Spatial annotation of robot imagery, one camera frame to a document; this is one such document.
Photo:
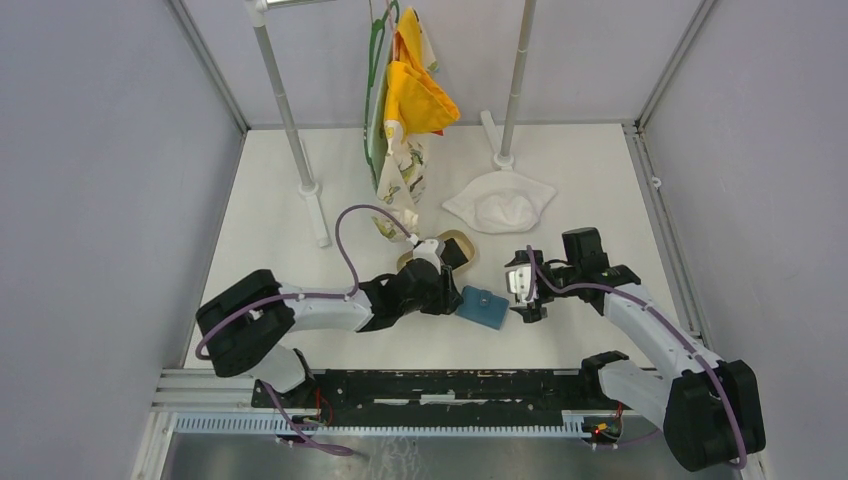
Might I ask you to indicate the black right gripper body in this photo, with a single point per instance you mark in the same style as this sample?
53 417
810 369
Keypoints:
534 311

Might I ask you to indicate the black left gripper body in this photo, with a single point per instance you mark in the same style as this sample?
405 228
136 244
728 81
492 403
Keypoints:
437 300

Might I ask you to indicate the blue leather card holder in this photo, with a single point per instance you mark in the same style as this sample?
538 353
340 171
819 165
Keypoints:
483 307

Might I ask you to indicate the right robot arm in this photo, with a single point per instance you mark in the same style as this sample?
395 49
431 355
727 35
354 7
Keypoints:
707 409

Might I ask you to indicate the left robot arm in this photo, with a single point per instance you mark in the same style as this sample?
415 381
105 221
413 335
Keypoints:
242 327

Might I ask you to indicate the beige oval tray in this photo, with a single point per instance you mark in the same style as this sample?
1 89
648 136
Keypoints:
464 241

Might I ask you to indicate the white crumpled cloth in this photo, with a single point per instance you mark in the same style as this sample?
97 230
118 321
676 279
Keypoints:
501 202

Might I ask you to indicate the right rack pole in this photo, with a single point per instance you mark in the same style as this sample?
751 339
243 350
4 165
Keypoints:
500 141

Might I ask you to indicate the rack pole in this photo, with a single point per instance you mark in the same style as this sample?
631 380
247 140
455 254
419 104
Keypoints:
500 141
309 189

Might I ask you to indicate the dinosaur print hanging cloth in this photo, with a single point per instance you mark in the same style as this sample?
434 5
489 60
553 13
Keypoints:
400 185

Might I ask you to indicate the left rack pole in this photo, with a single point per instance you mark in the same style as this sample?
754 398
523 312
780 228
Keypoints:
309 189

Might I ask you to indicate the yellow hanging cloth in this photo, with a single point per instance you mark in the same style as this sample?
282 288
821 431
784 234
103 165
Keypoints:
414 102

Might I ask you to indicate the green clothes hanger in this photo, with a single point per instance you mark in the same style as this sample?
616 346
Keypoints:
379 53

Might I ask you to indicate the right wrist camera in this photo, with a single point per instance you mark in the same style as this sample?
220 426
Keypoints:
521 281

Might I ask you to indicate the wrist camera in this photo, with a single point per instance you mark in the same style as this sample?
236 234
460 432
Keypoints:
428 249
521 281

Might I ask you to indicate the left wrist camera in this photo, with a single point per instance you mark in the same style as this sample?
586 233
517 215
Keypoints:
428 249

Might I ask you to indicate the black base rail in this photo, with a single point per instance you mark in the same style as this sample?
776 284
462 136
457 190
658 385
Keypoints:
448 398

